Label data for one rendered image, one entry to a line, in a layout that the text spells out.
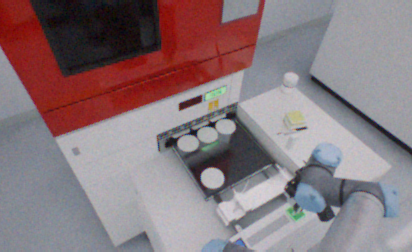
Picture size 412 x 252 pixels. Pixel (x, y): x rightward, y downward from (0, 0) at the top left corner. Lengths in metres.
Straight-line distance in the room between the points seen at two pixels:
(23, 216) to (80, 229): 0.42
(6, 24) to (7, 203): 1.87
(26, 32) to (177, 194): 0.83
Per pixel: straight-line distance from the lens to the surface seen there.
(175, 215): 1.25
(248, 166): 1.29
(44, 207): 2.40
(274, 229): 1.12
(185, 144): 1.34
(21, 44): 0.83
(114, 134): 1.17
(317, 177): 0.82
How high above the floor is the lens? 1.96
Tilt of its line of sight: 48 degrees down
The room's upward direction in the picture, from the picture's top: 3 degrees clockwise
